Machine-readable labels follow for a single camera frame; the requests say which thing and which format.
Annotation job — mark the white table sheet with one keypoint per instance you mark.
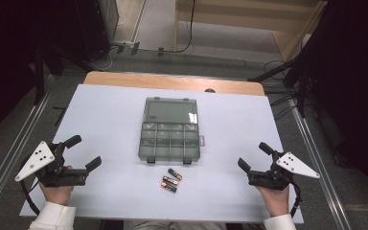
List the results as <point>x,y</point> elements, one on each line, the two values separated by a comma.
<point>115,121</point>

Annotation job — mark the black and copper battery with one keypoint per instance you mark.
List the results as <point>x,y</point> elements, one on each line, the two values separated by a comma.
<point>170,180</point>
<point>175,174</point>
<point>168,187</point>

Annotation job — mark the person's right hand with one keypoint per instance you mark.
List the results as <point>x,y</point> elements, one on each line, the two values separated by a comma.
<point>277,201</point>

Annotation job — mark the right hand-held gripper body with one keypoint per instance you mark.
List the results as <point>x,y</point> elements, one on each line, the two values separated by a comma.
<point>295,166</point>

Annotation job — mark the metal floor rail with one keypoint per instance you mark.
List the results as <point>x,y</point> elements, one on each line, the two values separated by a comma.
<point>11,158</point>
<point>319,166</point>

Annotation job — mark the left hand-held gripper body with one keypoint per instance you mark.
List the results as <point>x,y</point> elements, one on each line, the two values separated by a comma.
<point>35,159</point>

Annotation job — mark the white power strip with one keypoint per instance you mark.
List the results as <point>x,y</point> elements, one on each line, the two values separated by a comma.
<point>126,44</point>

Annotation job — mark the black stand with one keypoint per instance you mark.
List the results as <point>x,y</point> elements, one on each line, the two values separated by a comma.
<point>300,68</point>
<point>39,73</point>

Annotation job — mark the grey transparent compartment box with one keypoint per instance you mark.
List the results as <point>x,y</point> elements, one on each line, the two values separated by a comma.
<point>170,140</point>

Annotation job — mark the person's legs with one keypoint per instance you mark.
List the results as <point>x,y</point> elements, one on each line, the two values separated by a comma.
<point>175,225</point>

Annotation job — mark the black cabinet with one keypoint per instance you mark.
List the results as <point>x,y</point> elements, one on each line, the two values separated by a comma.
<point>91,28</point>

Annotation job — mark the light wooden furniture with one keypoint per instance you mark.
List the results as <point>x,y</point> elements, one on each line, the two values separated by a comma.
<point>236,16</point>

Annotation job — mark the person's left hand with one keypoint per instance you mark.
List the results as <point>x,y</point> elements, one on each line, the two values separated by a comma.
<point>57,194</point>

